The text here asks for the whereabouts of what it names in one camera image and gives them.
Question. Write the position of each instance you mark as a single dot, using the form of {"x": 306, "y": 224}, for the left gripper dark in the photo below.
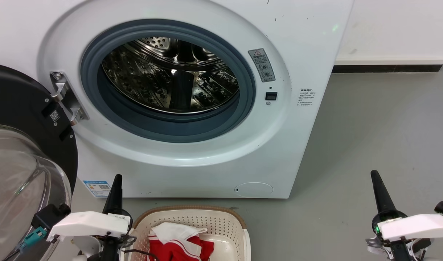
{"x": 110, "y": 250}

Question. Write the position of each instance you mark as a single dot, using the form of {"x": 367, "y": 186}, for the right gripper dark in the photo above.
{"x": 399, "y": 248}

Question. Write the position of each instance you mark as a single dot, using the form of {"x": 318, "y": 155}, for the red and white garment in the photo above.
{"x": 174, "y": 251}

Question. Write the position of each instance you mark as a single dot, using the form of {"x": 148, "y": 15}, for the cream perforated laundry basket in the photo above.
{"x": 225, "y": 224}

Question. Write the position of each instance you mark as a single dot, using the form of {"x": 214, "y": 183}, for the stainless steel washing machine drum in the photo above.
{"x": 134, "y": 72}

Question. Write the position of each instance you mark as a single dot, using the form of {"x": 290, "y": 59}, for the black washer door with glass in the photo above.
{"x": 20, "y": 98}

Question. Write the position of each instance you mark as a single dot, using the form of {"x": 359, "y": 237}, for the blue energy label sticker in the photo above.
{"x": 97, "y": 188}

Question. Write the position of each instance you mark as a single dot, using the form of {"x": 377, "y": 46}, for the grey rubber door gasket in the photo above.
{"x": 167, "y": 131}

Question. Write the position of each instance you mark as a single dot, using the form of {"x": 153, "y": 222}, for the white front-load washing machine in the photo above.
{"x": 297, "y": 148}

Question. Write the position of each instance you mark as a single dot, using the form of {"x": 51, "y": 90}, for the silver door hinge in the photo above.
{"x": 66, "y": 96}

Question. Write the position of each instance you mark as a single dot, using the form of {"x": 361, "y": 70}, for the black baseboard strip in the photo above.
{"x": 384, "y": 68}

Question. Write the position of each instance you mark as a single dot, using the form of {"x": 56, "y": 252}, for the round white filter cover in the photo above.
{"x": 253, "y": 190}

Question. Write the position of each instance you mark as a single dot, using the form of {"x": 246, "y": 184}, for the black door latch socket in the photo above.
{"x": 271, "y": 96}

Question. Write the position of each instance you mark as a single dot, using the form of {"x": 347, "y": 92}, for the grey warning label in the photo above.
{"x": 261, "y": 65}

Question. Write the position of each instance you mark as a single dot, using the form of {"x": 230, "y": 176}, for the left white wrist camera housing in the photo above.
{"x": 90, "y": 223}

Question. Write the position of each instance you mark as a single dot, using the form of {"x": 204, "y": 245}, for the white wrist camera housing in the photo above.
{"x": 90, "y": 223}
{"x": 417, "y": 225}

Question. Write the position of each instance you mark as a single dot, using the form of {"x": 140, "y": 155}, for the right white wrist camera housing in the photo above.
{"x": 417, "y": 225}

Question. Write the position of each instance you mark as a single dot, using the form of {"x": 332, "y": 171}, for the left black camera plug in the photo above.
{"x": 50, "y": 215}

